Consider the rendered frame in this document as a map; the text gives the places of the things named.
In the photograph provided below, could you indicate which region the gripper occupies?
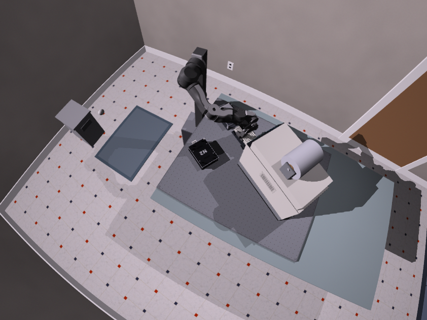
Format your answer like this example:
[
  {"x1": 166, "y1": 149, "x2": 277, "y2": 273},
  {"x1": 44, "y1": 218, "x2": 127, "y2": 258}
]
[{"x1": 236, "y1": 123, "x2": 258, "y2": 141}]

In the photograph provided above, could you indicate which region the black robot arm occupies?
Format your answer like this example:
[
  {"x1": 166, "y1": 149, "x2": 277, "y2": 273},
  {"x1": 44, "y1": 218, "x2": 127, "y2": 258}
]
[{"x1": 177, "y1": 54, "x2": 259, "y2": 127}]

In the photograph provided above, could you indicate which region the pale grey cylinder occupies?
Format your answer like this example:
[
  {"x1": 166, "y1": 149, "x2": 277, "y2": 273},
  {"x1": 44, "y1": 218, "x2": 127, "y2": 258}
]
[{"x1": 281, "y1": 139, "x2": 324, "y2": 180}]

